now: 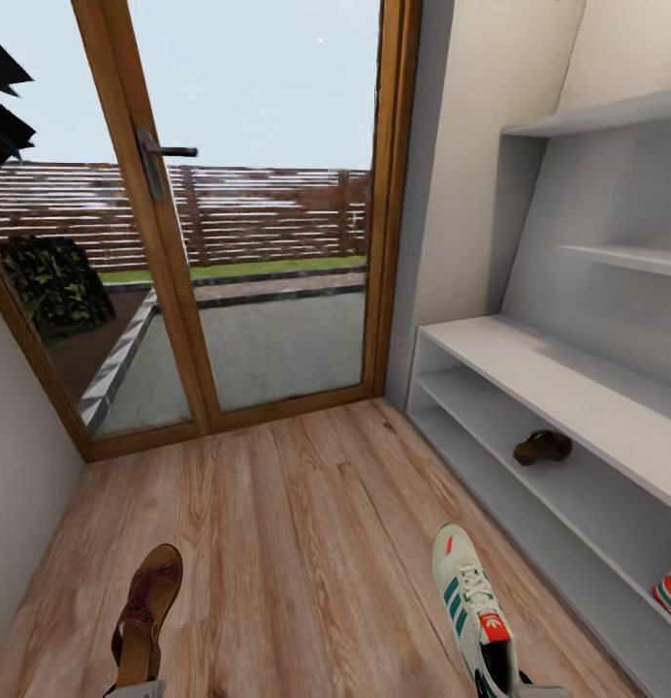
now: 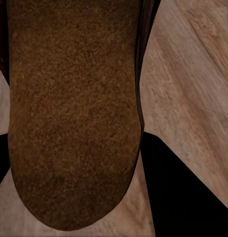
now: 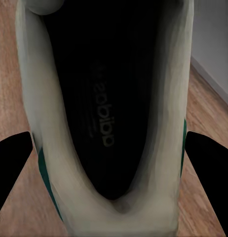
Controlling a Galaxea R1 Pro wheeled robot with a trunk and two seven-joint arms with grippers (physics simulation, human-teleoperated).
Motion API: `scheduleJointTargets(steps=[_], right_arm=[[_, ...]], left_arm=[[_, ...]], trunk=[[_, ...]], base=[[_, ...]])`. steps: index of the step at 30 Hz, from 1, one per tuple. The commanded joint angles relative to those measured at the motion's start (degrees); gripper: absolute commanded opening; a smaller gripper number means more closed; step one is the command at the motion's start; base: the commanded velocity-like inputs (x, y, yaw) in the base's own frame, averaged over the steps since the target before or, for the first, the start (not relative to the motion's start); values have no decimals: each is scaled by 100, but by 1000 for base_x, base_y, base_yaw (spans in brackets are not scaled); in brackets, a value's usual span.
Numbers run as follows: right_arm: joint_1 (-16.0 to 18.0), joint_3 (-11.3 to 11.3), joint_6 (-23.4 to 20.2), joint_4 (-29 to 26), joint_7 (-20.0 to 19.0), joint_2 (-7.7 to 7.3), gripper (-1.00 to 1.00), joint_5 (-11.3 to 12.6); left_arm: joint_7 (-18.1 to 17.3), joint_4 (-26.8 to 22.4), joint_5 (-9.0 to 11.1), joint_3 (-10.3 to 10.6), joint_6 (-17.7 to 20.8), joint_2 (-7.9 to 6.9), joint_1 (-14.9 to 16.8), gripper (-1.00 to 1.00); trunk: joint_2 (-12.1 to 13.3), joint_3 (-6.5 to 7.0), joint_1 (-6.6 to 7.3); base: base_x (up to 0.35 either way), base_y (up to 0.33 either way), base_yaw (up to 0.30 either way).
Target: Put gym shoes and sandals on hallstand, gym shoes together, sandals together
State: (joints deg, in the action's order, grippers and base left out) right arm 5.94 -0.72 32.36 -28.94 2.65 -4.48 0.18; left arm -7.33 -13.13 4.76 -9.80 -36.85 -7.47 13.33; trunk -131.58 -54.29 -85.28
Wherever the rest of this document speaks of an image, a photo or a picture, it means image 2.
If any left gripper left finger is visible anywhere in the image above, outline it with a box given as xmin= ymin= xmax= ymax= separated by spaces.
xmin=0 ymin=133 xmax=10 ymax=183

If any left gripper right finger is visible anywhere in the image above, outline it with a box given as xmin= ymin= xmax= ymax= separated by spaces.
xmin=140 ymin=131 xmax=228 ymax=237

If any sandal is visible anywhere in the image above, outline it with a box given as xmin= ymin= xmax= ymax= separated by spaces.
xmin=0 ymin=0 xmax=161 ymax=232

